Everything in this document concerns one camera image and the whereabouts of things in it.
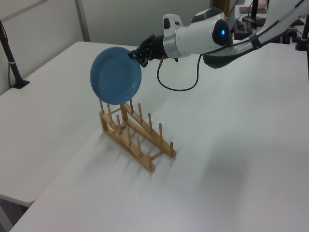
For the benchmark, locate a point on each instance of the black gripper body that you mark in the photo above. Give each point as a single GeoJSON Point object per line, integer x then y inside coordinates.
{"type": "Point", "coordinates": [155, 48]}

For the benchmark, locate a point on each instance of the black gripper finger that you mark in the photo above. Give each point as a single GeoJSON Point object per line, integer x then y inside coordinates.
{"type": "Point", "coordinates": [136, 51]}
{"type": "Point", "coordinates": [144, 60]}

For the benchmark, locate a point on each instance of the blue round plate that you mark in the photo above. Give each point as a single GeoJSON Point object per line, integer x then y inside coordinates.
{"type": "Point", "coordinates": [116, 75]}

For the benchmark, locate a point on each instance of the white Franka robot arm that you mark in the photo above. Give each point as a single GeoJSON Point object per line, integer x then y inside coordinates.
{"type": "Point", "coordinates": [193, 36]}

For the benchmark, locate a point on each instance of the wooden plate rack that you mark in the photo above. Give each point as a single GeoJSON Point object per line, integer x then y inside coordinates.
{"type": "Point", "coordinates": [135, 137]}

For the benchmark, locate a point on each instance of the black electronics box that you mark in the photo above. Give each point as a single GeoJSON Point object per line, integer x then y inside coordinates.
{"type": "Point", "coordinates": [242, 30]}

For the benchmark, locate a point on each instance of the black stand with round base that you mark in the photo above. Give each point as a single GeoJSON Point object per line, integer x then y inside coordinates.
{"type": "Point", "coordinates": [254, 14]}

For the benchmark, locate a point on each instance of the black clamped pole stand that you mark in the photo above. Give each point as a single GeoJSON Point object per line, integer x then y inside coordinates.
{"type": "Point", "coordinates": [12, 65]}

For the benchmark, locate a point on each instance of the black clamp stand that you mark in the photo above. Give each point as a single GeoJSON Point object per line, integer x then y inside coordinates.
{"type": "Point", "coordinates": [303, 38]}

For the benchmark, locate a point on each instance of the grey upright partition post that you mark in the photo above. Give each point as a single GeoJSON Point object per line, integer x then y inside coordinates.
{"type": "Point", "coordinates": [82, 21]}

